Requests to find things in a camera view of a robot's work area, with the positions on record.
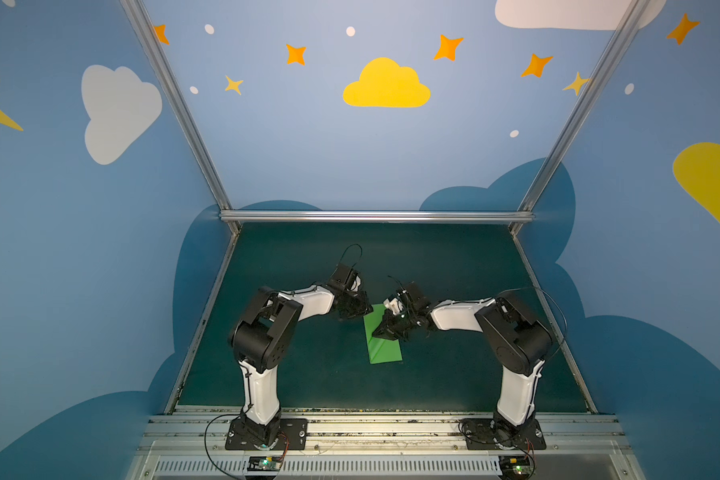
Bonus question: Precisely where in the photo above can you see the aluminium frame post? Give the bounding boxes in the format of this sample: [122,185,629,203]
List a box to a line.
[509,0,650,237]
[120,0,232,215]

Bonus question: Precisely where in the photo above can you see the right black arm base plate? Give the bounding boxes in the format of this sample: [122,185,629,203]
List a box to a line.
[458,418,547,450]

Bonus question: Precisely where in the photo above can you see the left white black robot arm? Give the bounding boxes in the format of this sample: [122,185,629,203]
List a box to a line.
[229,263,372,449]

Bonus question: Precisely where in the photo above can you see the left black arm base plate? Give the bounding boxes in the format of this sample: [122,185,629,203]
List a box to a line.
[224,418,309,451]

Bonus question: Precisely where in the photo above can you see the aluminium left frame post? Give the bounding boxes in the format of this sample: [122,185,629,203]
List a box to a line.
[120,0,232,215]

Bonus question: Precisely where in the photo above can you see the aluminium back frame rail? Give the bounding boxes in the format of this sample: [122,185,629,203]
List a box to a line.
[220,210,534,224]

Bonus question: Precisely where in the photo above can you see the aluminium right frame post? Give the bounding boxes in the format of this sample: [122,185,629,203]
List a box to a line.
[509,0,650,237]

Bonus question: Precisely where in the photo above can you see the left green circuit board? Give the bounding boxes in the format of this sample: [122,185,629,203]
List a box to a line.
[246,456,284,473]

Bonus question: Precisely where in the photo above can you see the green square paper sheet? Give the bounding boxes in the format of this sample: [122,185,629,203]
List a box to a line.
[363,304,403,365]

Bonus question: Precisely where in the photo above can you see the green circuit board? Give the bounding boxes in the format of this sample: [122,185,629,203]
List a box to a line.
[499,456,534,480]
[246,456,284,473]

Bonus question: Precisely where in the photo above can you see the aluminium floor rail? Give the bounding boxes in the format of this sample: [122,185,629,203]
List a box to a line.
[163,232,239,415]
[511,233,599,414]

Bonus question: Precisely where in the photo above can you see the right green circuit board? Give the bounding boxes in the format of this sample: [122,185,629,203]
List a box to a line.
[499,456,534,480]

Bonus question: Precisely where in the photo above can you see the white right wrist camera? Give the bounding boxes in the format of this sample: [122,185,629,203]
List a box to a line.
[383,297,405,316]

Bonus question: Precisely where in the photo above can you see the aluminium left floor rail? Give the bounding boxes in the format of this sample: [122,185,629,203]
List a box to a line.
[163,232,239,415]

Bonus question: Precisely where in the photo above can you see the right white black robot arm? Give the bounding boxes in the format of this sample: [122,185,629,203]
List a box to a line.
[372,282,553,450]

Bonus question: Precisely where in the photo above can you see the aluminium right floor rail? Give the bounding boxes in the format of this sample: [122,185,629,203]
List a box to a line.
[511,233,599,414]

